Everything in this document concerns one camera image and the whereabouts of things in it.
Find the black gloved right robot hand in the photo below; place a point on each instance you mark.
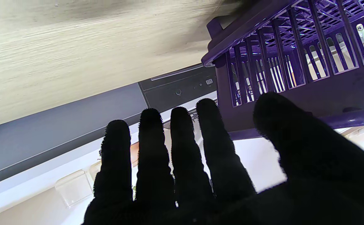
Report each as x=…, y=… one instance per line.
x=294, y=187

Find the purple plastic dish rack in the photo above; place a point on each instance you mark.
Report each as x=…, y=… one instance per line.
x=325, y=90

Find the purple drip tray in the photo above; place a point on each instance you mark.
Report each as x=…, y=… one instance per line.
x=214, y=26

